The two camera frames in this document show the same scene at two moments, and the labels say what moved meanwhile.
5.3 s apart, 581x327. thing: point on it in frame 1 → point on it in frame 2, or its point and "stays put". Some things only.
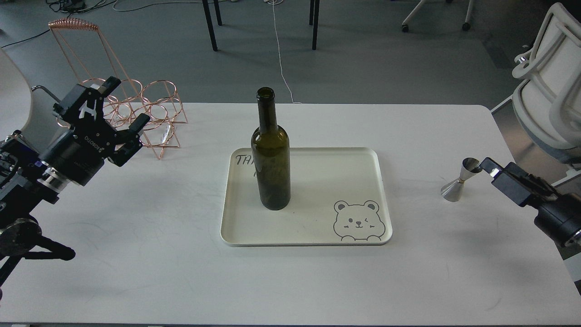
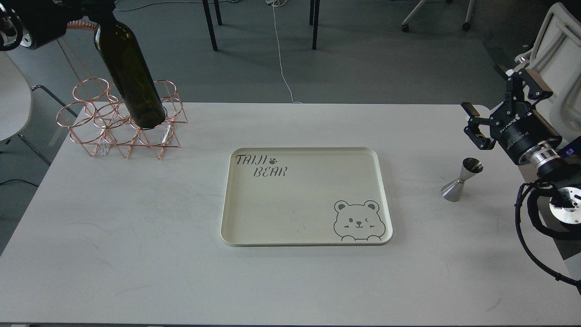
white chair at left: x=15 y=96 stays put
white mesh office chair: x=540 y=127 stays put
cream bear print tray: x=338 y=197 stays put
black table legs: x=311 y=22 stays put
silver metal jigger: x=452 y=191 stays put
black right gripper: x=558 y=214 → x=515 y=126
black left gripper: x=79 y=156 → x=46 y=20
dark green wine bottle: x=271 y=153 → x=131 y=70
